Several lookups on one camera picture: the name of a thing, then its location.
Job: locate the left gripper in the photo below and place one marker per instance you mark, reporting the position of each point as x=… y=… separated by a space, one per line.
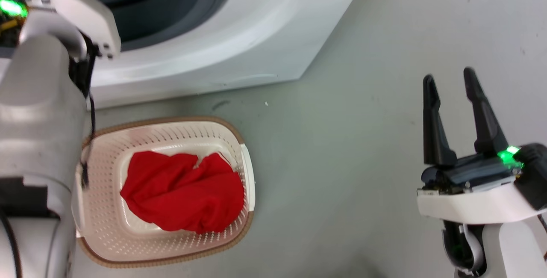
x=10 y=21

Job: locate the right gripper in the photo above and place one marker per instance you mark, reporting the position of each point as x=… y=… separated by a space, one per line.
x=470 y=173

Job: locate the plain red garment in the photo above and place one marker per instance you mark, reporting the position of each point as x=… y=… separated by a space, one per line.
x=183 y=192

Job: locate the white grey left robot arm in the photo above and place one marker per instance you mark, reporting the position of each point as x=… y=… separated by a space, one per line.
x=38 y=132

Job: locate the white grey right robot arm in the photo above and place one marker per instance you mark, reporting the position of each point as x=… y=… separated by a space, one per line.
x=517 y=252

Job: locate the cream perforated basket brown rim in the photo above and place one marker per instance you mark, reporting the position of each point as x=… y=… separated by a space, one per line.
x=107 y=226

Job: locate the grey rubber door gasket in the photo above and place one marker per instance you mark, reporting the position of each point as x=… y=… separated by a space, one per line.
x=171 y=8

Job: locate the white front-load washing machine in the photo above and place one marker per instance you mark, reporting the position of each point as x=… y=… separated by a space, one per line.
x=239 y=38

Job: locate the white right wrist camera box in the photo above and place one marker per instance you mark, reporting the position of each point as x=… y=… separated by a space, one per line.
x=470 y=207

